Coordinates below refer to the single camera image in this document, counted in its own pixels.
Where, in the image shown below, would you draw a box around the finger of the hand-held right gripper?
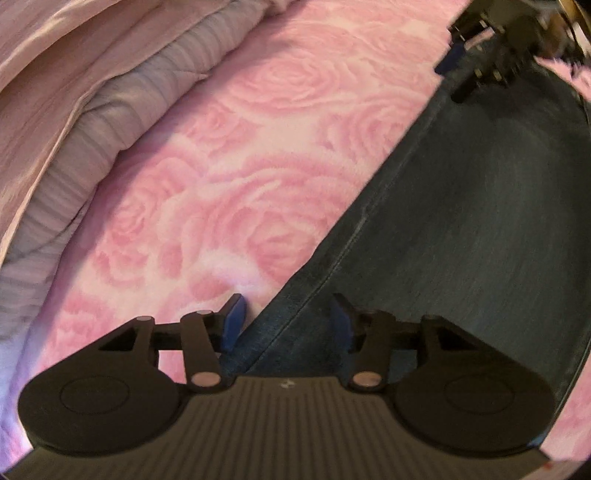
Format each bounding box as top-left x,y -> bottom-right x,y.
450,46 -> 514,103
434,7 -> 502,75

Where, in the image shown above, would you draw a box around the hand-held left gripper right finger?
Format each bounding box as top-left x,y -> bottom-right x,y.
330,294 -> 490,394

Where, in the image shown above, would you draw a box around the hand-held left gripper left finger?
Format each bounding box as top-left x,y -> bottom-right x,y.
97,294 -> 247,393

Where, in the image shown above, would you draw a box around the pink rose blanket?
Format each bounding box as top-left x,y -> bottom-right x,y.
0,0 -> 591,462

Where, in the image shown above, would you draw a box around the pink satin pillow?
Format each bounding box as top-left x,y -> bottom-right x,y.
0,0 -> 296,245

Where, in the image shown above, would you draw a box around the dark denim jeans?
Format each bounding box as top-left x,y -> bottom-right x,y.
221,34 -> 587,416

